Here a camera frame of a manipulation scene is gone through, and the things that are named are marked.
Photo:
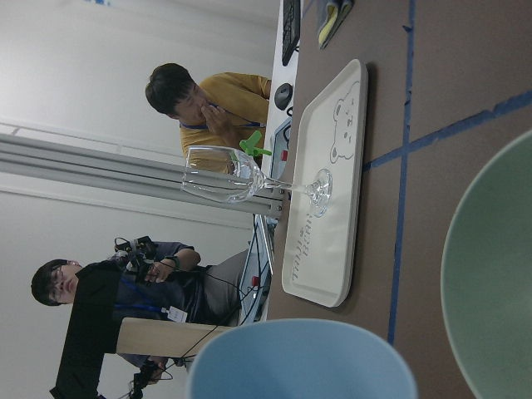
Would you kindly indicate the light blue cup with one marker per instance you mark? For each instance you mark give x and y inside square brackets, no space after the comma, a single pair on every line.
[299,358]

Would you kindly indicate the green bowl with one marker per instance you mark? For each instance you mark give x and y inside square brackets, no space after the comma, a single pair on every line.
[486,276]

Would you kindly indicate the clear wine glass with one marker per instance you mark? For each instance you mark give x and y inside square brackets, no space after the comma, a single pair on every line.
[227,175]

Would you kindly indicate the grabber stick green tip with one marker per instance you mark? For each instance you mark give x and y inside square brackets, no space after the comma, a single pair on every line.
[250,146]

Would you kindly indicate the blue teach pendant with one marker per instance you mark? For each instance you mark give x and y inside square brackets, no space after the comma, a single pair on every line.
[280,143]
[257,274]

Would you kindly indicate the white bear tray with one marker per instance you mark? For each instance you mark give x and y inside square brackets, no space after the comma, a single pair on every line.
[319,249]

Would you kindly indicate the person in yellow shirt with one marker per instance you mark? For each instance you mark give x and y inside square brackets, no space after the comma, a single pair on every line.
[221,110]

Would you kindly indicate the black computer mouse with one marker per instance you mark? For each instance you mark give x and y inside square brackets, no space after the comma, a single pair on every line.
[283,95]

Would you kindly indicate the person in black shirt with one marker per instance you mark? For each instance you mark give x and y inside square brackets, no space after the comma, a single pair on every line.
[163,282]

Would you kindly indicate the black keyboard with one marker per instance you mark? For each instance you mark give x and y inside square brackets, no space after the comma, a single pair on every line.
[291,29]

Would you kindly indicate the aluminium frame post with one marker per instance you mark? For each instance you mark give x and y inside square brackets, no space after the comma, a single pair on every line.
[75,165]

